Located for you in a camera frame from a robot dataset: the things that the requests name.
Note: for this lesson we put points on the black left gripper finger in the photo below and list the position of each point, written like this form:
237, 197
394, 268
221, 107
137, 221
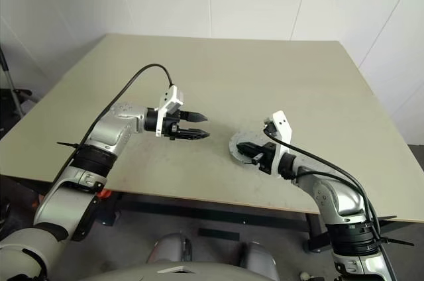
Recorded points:
195, 117
193, 134

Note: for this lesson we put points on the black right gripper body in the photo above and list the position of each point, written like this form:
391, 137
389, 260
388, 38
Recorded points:
266, 158

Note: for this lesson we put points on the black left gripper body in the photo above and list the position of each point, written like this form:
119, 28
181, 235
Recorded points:
174, 125

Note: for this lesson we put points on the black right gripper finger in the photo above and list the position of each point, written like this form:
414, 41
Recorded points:
250, 149

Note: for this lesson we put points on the metal housing with circuit board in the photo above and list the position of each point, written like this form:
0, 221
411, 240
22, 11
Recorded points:
236, 148

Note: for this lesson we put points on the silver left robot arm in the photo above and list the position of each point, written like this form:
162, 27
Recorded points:
109, 135

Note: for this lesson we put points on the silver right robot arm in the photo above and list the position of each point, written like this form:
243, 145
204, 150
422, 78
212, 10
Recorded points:
338, 201

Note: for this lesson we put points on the black rectangular floor plate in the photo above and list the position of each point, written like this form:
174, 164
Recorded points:
218, 234

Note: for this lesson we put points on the orange object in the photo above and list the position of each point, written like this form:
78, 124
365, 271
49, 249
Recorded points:
105, 193

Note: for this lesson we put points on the grey rounded shape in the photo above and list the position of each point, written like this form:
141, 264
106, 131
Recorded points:
169, 248
260, 261

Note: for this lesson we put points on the silver robot torso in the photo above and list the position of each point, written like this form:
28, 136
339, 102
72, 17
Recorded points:
182, 272

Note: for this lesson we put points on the grey metal stand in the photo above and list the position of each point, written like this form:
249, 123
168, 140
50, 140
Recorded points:
8, 79

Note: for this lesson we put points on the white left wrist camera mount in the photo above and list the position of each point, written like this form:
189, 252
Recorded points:
167, 98

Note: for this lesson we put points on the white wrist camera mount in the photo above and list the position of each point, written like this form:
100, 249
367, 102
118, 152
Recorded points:
283, 128
167, 98

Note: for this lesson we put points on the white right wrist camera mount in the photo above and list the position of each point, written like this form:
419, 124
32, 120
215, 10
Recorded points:
283, 128

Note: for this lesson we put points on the black table frame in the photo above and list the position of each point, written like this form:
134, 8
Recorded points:
198, 208

